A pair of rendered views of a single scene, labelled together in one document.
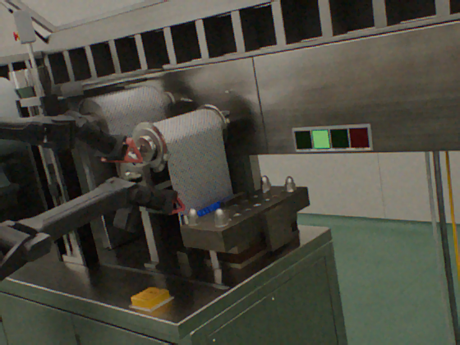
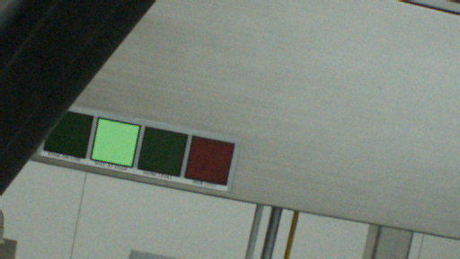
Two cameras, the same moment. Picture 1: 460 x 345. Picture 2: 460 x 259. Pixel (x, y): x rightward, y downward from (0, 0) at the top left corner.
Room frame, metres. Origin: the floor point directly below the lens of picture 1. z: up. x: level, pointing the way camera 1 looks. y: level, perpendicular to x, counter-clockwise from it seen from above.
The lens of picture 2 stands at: (0.67, 0.77, 1.29)
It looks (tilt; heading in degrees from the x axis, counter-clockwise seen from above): 3 degrees down; 310
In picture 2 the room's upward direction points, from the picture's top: 11 degrees clockwise
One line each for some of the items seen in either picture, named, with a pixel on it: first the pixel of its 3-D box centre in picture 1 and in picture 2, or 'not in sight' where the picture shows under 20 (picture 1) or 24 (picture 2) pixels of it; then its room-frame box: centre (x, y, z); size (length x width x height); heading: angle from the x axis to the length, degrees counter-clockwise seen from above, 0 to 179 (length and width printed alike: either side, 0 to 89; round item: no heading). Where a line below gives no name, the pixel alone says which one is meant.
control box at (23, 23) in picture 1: (21, 27); not in sight; (2.09, 0.52, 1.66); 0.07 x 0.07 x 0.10; 19
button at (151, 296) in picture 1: (150, 297); not in sight; (1.40, 0.21, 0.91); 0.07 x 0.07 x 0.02; 45
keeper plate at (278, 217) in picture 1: (278, 227); not in sight; (1.61, -0.16, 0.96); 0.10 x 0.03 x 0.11; 135
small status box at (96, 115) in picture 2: (330, 138); (138, 147); (1.63, -0.35, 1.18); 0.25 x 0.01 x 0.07; 45
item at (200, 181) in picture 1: (203, 185); not in sight; (1.72, 0.03, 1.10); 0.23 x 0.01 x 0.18; 135
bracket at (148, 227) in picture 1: (146, 216); not in sight; (1.67, 0.21, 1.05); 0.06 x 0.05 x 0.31; 135
